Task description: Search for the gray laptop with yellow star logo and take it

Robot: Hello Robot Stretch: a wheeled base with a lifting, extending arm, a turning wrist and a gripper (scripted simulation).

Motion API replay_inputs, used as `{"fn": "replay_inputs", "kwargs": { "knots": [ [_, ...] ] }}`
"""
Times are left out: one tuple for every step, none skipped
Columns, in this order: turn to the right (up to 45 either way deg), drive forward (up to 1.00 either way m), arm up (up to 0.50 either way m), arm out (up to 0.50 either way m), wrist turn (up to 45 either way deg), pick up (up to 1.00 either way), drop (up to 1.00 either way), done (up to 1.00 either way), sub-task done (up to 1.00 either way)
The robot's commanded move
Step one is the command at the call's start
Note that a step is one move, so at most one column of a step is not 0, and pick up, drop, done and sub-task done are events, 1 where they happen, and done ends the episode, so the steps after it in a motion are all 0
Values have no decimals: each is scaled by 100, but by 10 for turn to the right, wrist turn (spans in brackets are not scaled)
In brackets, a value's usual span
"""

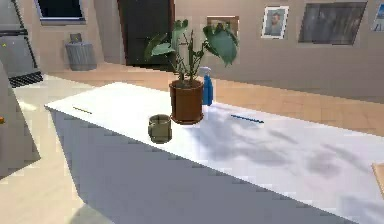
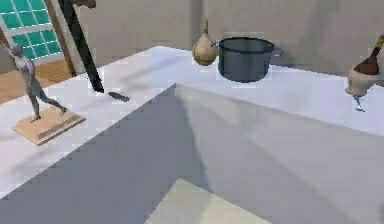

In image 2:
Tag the window with green panes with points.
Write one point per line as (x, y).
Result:
(30, 28)

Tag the dark grey cooking pot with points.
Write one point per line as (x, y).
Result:
(245, 61)

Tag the grey figure statue, wooden base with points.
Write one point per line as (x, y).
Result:
(30, 78)

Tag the brown bottle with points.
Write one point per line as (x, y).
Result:
(369, 64)

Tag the small black flat object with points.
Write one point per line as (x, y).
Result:
(119, 96)

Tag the beige bowl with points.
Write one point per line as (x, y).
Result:
(358, 83)

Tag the tan gourd vase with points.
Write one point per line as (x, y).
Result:
(203, 51)

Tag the white L-shaped counter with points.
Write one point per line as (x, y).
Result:
(140, 100)

